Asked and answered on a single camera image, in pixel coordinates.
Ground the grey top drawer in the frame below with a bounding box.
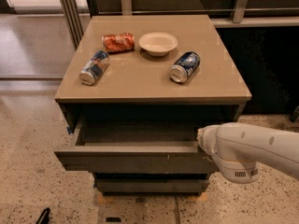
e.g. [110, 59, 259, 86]
[53, 117, 219, 175]

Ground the grey drawer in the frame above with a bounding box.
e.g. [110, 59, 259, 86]
[96, 179, 209, 193]
[53, 117, 219, 175]

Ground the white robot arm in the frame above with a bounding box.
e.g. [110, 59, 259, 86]
[197, 122, 299, 184]

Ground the grey drawer cabinet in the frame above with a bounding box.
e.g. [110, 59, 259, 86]
[55, 15, 251, 186]

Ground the grey bottom drawer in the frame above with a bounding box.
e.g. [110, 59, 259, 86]
[96, 179, 209, 193]

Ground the blue pepsi can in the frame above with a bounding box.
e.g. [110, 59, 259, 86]
[170, 51, 201, 83]

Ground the white paper bowl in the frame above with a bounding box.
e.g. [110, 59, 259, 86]
[139, 32, 178, 57]

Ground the crushed orange soda can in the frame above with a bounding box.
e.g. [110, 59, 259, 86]
[102, 33, 135, 53]

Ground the blue silver energy drink can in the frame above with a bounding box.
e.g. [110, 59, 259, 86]
[79, 50, 109, 86]

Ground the black object on floor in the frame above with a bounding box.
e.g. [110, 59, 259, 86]
[36, 208, 50, 224]

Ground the metal bracket right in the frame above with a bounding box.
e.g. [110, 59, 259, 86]
[230, 0, 249, 23]

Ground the metal frame post left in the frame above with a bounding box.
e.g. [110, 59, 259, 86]
[60, 0, 83, 49]

